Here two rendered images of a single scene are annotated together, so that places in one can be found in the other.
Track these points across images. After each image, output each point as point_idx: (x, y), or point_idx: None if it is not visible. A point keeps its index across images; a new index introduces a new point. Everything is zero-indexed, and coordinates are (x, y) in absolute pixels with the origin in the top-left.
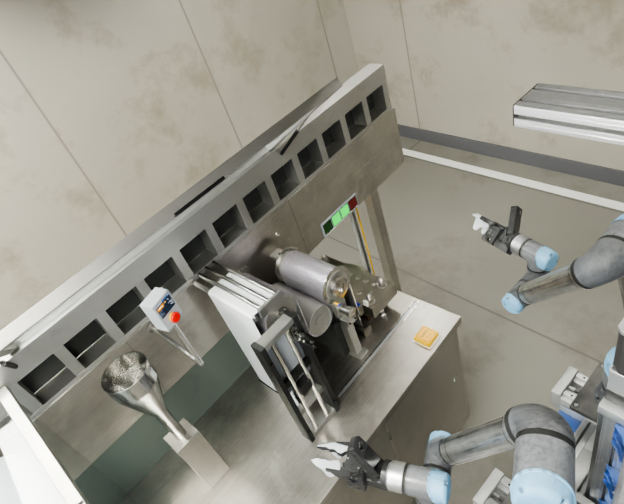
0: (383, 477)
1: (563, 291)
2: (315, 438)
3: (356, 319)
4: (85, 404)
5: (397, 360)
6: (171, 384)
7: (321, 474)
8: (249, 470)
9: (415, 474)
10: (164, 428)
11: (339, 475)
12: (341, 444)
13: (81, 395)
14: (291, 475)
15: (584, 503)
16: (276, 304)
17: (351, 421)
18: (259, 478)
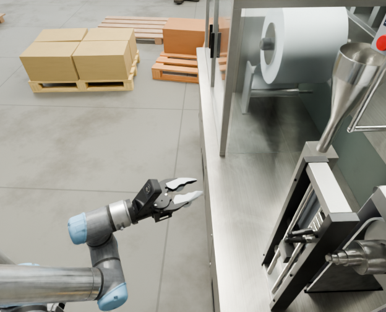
0: (126, 199)
1: None
2: (261, 265)
3: None
4: None
5: None
6: None
7: (229, 244)
8: (279, 210)
9: (98, 214)
10: (360, 173)
11: (162, 180)
12: (181, 202)
13: None
14: (249, 228)
15: None
16: None
17: (248, 305)
18: (267, 211)
